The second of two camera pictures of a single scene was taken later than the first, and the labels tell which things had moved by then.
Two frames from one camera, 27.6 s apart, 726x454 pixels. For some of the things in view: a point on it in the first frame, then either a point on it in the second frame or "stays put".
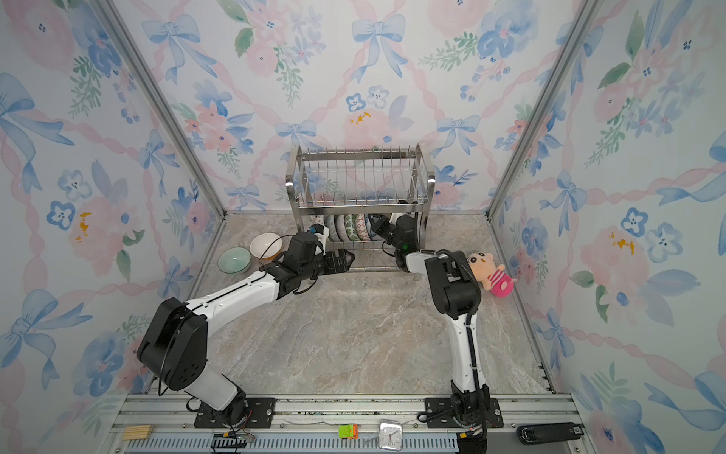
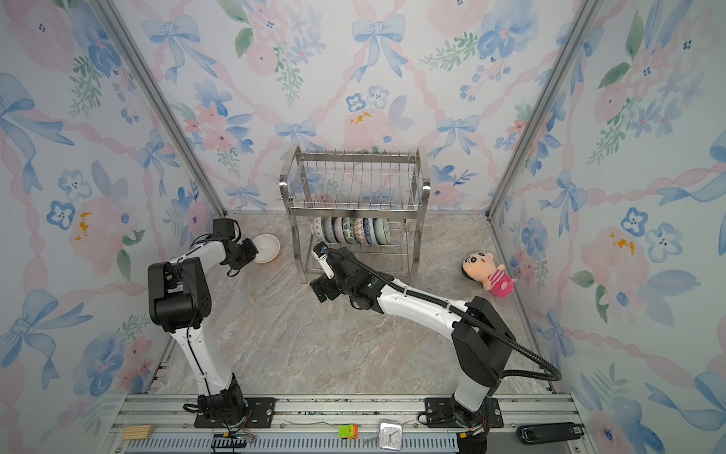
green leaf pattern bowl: [351, 227] stays put
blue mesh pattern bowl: [361, 225] stays put
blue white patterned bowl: [371, 234] stays put
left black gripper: [344, 266] -> [251, 253]
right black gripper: [382, 225] -> [322, 285]
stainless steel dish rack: [368, 200] stays put
